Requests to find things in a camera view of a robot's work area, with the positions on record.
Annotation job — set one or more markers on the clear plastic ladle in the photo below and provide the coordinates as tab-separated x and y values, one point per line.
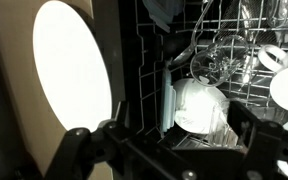
183	55

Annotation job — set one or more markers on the light blue plastic lid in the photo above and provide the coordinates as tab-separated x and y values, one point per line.
168	100

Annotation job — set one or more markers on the dark grey plastic container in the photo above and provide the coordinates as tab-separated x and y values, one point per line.
160	13

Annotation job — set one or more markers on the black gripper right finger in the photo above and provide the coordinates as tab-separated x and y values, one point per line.
260	140

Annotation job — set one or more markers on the clear drinking glass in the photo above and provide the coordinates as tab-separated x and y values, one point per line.
280	11
219	130
217	60

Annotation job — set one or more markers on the white round plate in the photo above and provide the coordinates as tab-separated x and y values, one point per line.
70	66

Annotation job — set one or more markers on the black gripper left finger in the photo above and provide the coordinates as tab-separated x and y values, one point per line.
80	150

